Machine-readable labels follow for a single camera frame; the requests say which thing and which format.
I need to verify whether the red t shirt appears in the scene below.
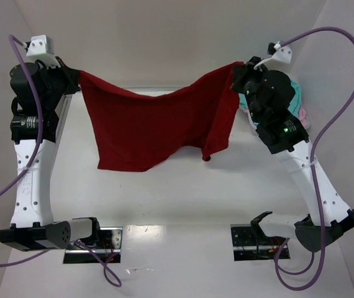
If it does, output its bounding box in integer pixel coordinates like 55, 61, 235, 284
79, 63, 239, 172

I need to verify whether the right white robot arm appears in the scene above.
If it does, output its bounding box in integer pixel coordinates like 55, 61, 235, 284
231, 56, 354, 253

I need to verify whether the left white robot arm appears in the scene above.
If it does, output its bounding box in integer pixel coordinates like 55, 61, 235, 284
0, 58, 100, 251

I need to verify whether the teal t shirt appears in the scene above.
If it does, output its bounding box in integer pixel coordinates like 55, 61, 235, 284
238, 81, 302, 117

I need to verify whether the pink t shirt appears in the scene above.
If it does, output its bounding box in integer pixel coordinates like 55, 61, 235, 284
239, 104, 310, 130

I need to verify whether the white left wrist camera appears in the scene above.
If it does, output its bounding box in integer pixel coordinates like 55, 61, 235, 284
25, 35, 60, 68

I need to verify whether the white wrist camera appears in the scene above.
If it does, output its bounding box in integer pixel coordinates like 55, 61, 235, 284
25, 35, 60, 68
254, 42, 292, 70

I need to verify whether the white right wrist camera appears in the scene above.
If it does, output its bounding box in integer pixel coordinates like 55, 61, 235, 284
254, 42, 292, 70

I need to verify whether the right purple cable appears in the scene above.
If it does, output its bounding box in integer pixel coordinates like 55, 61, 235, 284
274, 27, 354, 291

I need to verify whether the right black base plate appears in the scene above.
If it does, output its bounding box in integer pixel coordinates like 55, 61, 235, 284
230, 225, 285, 261

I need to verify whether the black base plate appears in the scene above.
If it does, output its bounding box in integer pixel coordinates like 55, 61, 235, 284
63, 227, 123, 264
230, 225, 285, 261

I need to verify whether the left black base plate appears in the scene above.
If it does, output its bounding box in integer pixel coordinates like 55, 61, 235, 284
63, 227, 123, 264

